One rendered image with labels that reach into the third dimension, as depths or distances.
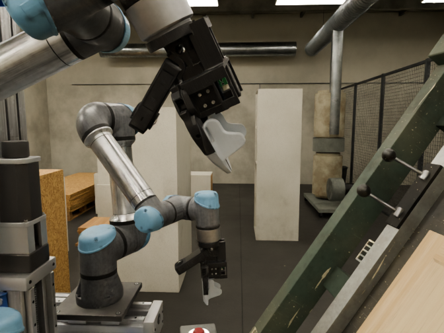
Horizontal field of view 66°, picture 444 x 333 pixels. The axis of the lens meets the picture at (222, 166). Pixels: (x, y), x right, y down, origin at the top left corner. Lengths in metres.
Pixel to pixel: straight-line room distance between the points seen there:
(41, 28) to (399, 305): 0.88
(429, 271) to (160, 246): 2.70
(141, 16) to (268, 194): 4.32
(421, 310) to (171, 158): 2.55
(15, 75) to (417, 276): 0.91
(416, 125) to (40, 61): 1.10
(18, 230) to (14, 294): 0.15
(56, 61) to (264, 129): 4.08
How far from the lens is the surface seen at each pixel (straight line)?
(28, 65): 0.62
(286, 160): 4.63
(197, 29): 0.45
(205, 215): 1.03
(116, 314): 1.17
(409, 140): 1.29
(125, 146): 1.23
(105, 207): 5.28
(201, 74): 0.44
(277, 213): 4.75
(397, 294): 0.96
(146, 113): 0.48
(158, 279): 3.48
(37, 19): 0.48
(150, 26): 0.44
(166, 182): 3.17
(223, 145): 0.48
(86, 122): 1.12
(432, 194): 1.05
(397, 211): 1.03
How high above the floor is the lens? 1.62
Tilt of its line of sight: 7 degrees down
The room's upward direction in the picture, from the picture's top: straight up
